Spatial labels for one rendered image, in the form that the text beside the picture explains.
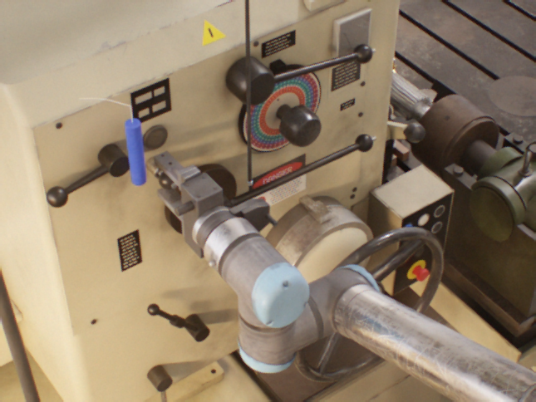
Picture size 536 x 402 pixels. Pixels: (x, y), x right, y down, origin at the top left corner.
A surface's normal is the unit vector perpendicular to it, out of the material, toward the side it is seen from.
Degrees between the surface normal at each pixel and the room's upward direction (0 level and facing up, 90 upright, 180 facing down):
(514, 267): 90
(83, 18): 0
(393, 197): 0
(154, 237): 90
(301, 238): 31
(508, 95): 0
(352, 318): 61
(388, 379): 90
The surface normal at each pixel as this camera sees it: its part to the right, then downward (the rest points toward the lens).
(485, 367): -0.45, -0.77
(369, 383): 0.58, 0.56
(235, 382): 0.00, -0.73
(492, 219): -0.81, 0.40
